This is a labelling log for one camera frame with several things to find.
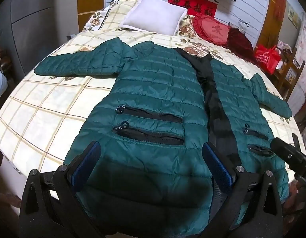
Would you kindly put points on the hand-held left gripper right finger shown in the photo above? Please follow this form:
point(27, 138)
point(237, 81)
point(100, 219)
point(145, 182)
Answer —
point(217, 166)

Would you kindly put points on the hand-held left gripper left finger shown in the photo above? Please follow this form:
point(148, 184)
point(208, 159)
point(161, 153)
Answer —
point(86, 163)

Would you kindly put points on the green quilted puffer jacket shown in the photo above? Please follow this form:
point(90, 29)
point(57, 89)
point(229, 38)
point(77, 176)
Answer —
point(155, 84)

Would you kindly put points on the floral plaid bed sheet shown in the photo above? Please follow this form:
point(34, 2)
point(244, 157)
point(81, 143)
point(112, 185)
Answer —
point(44, 104)

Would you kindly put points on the wooden chair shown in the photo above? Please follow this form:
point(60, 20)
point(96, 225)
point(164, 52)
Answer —
point(290, 74)

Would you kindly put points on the red shopping bag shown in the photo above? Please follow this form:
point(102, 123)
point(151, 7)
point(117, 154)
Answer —
point(268, 58)

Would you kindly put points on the white plastic bag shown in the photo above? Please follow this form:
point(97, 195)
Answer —
point(0, 84)

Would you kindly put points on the dark red velvet cushion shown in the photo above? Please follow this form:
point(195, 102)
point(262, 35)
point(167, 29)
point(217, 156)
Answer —
point(242, 42)

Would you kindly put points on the red heart-shaped cushion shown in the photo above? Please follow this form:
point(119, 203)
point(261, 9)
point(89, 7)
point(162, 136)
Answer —
point(213, 29)

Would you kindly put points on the grey wardrobe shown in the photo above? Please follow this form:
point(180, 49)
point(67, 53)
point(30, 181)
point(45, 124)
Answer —
point(36, 24)

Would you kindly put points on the white square pillow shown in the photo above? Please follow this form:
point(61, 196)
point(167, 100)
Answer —
point(153, 17)

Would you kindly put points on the orange wooden door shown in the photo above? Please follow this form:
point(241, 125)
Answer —
point(89, 2)

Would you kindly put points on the red wall banner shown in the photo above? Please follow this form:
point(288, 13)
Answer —
point(192, 3)

